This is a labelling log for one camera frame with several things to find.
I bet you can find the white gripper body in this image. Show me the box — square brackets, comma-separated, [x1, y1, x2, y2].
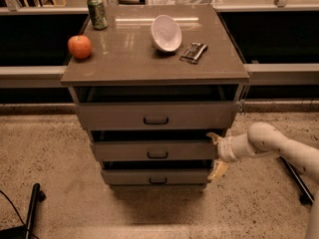
[217, 136, 239, 162]

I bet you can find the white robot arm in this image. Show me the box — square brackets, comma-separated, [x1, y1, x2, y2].
[206, 121, 319, 184]

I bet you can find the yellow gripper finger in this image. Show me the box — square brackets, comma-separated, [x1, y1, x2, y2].
[207, 159, 229, 182]
[206, 132, 222, 145]

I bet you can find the grey metal railing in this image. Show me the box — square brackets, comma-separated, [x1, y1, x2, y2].
[0, 0, 319, 88]

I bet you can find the grey top drawer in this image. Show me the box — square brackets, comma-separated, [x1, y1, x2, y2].
[75, 102, 238, 130]

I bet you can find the white bowl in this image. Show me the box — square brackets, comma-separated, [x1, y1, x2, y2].
[151, 15, 182, 53]

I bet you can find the dark snack bar packet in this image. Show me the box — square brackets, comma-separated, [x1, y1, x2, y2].
[179, 42, 208, 65]

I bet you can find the green soda can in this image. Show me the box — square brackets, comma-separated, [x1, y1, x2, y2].
[87, 0, 108, 30]

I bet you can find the black right base leg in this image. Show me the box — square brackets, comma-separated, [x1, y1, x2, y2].
[281, 157, 314, 206]

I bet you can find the black cable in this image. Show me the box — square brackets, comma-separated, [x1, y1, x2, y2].
[0, 188, 41, 239]

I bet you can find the grey drawer cabinet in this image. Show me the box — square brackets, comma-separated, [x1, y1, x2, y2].
[60, 4, 251, 193]

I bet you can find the black base leg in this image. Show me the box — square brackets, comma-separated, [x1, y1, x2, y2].
[0, 183, 46, 239]
[281, 157, 314, 206]

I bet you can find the black left base leg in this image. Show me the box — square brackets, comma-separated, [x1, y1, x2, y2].
[0, 183, 46, 239]

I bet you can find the red apple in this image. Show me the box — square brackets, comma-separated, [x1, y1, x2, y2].
[68, 35, 92, 59]

